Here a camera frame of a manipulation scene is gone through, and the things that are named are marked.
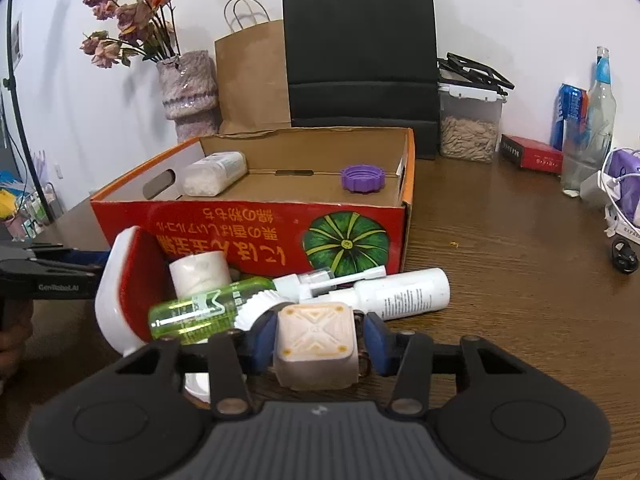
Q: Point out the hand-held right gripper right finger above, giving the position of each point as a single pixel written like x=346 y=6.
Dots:
x=376 y=344

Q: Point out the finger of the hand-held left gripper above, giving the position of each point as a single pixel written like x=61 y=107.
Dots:
x=87 y=258

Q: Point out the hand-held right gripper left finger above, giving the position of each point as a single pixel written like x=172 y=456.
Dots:
x=263 y=342

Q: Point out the white and red dish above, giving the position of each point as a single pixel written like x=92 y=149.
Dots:
x=125 y=290

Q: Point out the beige square patterned container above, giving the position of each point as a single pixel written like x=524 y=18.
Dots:
x=316 y=344

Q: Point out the white spray bottle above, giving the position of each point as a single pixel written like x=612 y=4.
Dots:
x=405 y=294

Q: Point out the green bottle with white cap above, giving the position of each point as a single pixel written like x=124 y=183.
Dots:
x=200 y=312

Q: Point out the red cardboard box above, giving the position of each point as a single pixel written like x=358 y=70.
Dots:
x=250 y=232

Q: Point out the person's left hand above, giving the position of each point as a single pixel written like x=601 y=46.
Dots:
x=11 y=350

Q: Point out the clear plastic organizer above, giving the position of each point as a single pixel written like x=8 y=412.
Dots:
x=45 y=195

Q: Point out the white pill bottle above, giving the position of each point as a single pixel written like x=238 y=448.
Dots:
x=212 y=172

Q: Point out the black floor lamp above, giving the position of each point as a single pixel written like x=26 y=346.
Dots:
x=17 y=110

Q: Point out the purple ribbed lid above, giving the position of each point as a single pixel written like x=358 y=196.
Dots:
x=362 y=178

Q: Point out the pink speckled vase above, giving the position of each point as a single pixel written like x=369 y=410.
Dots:
x=189 y=90

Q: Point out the clear plastic seed container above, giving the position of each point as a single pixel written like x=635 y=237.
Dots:
x=470 y=130

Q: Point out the small red box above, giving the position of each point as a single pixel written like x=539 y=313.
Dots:
x=532 y=154

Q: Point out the brown paper bag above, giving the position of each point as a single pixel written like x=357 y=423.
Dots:
x=252 y=75

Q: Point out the dried pink flowers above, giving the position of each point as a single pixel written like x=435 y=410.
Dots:
x=130 y=15

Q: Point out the black earphones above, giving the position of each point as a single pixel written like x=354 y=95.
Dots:
x=625 y=256

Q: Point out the white charger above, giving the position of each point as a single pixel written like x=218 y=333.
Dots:
x=595 y=190

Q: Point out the black frames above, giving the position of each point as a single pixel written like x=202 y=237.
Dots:
x=475 y=72

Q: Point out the clear glass bottle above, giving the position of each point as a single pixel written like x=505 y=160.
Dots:
x=587 y=140

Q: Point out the black paper bag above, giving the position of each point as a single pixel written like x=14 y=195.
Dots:
x=360 y=50

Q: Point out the purple tissue pack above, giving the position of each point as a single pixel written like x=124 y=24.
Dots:
x=627 y=180

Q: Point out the blue drink can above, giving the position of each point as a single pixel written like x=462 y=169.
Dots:
x=567 y=110

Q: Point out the wall picture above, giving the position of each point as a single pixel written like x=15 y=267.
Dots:
x=17 y=42

